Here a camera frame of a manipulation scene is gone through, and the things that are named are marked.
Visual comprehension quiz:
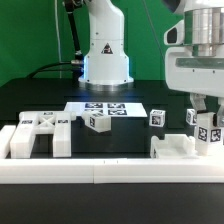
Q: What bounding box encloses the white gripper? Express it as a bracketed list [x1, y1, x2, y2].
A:
[165, 45, 224, 127]

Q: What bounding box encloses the white chair seat block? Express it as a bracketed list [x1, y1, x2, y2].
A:
[150, 134, 197, 159]

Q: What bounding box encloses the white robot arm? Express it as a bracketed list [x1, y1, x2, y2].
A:
[79, 0, 224, 127]

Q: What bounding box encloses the white tagged cube far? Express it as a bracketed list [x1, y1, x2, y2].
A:
[186, 109, 196, 125]

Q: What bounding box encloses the white tagged cube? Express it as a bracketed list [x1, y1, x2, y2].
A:
[149, 109, 166, 127]
[186, 109, 196, 125]

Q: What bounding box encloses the white tagged cube near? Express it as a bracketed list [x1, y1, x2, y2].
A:
[149, 109, 166, 127]

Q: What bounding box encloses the white marker sheet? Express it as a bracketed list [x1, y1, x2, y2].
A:
[64, 102, 147, 117]

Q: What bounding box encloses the white U-shaped border fence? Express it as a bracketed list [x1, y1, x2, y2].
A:
[0, 125, 224, 184]

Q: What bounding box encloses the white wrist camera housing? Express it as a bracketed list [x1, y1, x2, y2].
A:
[164, 20, 185, 46]

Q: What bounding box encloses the black cable bundle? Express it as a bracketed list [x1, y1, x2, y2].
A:
[26, 0, 85, 80]

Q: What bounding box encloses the white chair back frame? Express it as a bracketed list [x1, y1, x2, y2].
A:
[10, 111, 76, 159]

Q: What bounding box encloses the white thin cable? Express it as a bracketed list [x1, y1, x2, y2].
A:
[54, 0, 64, 80]

